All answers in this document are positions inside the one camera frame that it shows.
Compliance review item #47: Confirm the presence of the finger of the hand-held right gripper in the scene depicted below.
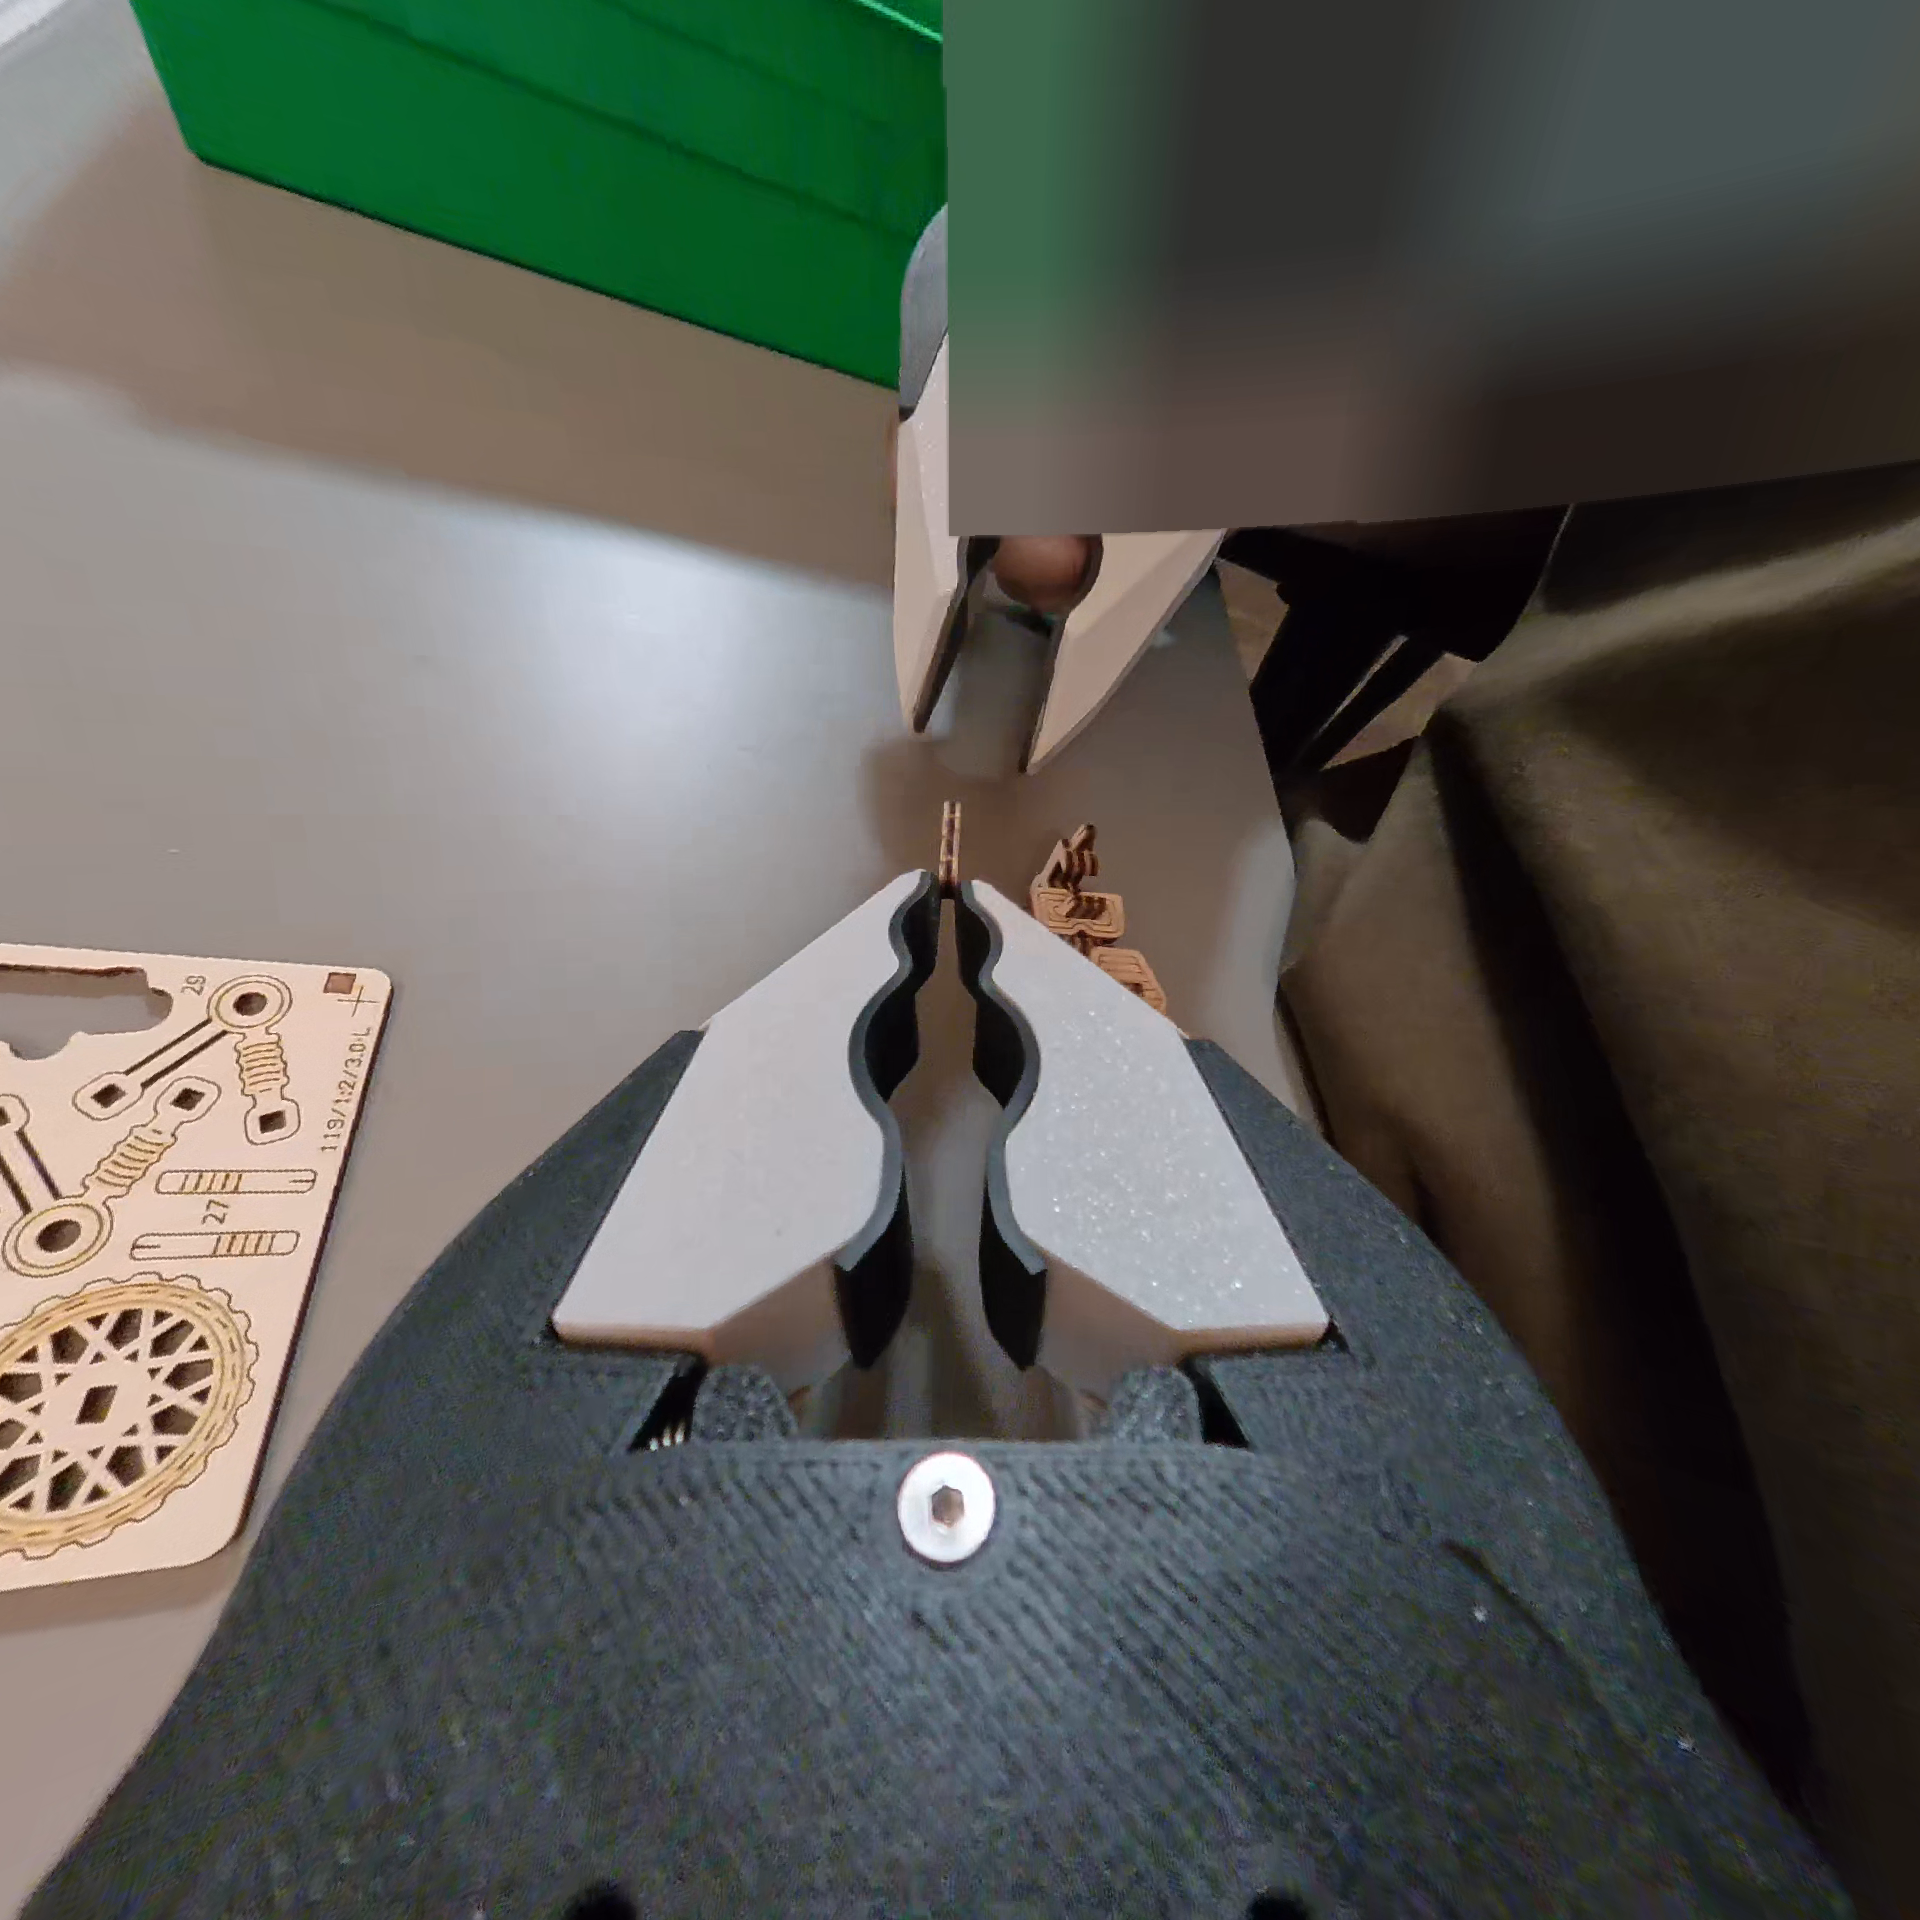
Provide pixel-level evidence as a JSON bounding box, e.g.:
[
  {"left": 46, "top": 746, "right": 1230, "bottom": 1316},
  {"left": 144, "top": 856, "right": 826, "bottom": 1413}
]
[
  {"left": 1029, "top": 531, "right": 1227, "bottom": 776},
  {"left": 893, "top": 334, "right": 1003, "bottom": 737}
]

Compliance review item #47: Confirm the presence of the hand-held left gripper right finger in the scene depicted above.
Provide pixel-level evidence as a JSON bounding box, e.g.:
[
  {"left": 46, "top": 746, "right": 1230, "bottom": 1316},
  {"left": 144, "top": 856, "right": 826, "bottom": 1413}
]
[{"left": 960, "top": 879, "right": 1331, "bottom": 1413}]

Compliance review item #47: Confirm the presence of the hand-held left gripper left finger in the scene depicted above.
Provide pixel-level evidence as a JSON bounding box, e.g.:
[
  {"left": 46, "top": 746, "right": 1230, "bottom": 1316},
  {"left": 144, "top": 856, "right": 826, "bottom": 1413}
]
[{"left": 550, "top": 869, "right": 943, "bottom": 1411}]

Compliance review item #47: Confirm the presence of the wooden model assembly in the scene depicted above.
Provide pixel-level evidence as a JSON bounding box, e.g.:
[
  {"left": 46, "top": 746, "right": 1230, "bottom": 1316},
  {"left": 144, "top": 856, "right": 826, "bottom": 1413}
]
[{"left": 1027, "top": 821, "right": 1173, "bottom": 1023}]

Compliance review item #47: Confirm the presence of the wooden parts sheet with wheels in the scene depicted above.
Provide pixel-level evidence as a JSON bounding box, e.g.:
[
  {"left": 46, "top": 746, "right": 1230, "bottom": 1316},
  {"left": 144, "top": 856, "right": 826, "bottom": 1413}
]
[{"left": 0, "top": 943, "right": 396, "bottom": 1593}]

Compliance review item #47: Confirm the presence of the grey desk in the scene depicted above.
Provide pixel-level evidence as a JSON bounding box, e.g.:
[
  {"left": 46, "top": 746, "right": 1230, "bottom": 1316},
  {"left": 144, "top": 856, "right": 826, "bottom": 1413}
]
[{"left": 0, "top": 0, "right": 1324, "bottom": 1920}]

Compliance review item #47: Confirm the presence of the person's right hand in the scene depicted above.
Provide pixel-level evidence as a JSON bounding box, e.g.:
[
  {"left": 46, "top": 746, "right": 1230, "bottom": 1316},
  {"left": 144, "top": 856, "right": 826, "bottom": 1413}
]
[{"left": 996, "top": 534, "right": 1091, "bottom": 619}]

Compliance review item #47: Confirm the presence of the green plastic bin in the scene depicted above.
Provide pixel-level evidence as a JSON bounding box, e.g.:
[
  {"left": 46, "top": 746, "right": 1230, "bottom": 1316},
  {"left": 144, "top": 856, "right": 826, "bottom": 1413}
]
[{"left": 126, "top": 0, "right": 953, "bottom": 393}]

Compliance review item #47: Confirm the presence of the person's olive shirt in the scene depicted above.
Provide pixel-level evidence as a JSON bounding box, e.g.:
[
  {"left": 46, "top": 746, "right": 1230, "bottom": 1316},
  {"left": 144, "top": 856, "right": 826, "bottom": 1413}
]
[{"left": 1274, "top": 480, "right": 1920, "bottom": 1920}]

